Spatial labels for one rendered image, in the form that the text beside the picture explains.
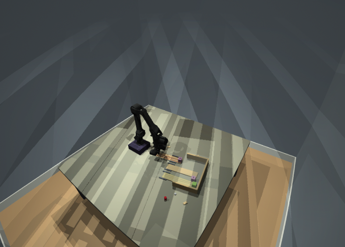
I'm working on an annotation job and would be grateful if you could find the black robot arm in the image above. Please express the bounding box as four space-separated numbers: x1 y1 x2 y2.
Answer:
130 103 168 150

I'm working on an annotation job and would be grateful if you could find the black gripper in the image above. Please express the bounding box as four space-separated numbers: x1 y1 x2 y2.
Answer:
150 142 160 156

